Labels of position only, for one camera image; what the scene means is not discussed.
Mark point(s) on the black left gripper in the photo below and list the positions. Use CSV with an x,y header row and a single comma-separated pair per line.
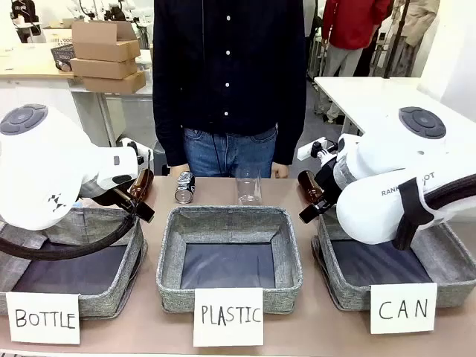
x,y
119,199

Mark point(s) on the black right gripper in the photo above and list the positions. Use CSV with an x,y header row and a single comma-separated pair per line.
x,y
329,182

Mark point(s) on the brown glass bottle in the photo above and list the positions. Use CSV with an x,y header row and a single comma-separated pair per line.
x,y
143,182
308,186

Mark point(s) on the clear plastic bottle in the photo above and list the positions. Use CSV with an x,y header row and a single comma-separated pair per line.
x,y
248,189

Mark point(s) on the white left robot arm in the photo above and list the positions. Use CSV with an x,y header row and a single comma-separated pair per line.
x,y
44,167

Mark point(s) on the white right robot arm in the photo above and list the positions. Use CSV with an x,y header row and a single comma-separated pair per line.
x,y
372,208

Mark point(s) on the person's left forearm dark sleeve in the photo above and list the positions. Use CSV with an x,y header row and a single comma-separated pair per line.
x,y
292,141

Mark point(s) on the person's right forearm dark sleeve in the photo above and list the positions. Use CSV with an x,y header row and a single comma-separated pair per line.
x,y
169,141

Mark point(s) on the crushed silver drink can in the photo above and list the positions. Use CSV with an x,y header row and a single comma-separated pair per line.
x,y
184,187

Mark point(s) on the grey fabric basket plastic label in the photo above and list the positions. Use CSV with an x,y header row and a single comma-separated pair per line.
x,y
171,260

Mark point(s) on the grey fabric basket bottle label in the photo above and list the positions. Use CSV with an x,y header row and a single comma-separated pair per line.
x,y
111,297

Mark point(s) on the white paper sign CAN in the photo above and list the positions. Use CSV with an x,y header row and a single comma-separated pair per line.
x,y
403,308

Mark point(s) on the grey fabric basket can label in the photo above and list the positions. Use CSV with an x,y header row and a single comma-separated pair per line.
x,y
446,260

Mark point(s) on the black mesh basket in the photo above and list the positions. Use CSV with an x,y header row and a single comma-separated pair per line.
x,y
63,54

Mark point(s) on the person's left hand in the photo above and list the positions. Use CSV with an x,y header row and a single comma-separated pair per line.
x,y
281,171

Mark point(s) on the white paper sign PLASTIC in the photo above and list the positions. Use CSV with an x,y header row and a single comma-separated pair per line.
x,y
228,316

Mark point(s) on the flat closed cardboard box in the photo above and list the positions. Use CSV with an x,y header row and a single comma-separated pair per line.
x,y
102,68
115,83

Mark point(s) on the white paper sign BOTTLE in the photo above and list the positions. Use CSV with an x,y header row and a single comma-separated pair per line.
x,y
42,318

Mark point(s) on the person in dark shirt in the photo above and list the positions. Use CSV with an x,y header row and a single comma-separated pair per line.
x,y
227,74

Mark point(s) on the open cardboard box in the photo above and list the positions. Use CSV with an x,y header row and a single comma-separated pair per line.
x,y
104,42

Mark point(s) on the light wooden table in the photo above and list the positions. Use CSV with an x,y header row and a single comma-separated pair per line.
x,y
26,67

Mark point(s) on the person in red jacket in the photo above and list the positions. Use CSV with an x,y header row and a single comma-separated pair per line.
x,y
349,22

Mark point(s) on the white plastic crate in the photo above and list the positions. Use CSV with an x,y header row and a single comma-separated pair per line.
x,y
57,36

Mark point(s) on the black tripod stand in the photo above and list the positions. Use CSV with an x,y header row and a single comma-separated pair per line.
x,y
398,37

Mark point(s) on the person in beige coat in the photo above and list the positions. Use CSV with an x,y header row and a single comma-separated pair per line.
x,y
420,22

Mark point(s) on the background white robot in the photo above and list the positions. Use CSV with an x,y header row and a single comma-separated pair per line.
x,y
24,18

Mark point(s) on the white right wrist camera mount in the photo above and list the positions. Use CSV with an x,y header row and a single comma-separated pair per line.
x,y
308,150

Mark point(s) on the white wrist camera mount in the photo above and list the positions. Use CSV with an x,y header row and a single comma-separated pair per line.
x,y
130,147
308,150

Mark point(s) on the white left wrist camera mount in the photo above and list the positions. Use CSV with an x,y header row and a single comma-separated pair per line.
x,y
130,147

